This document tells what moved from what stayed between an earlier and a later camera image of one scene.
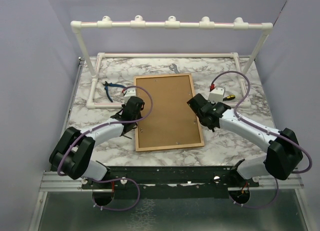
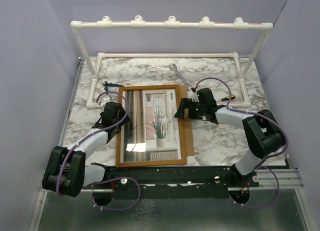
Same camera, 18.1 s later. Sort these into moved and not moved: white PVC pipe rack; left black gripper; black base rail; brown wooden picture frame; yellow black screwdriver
Moved: left black gripper; brown wooden picture frame
Not moved: black base rail; yellow black screwdriver; white PVC pipe rack
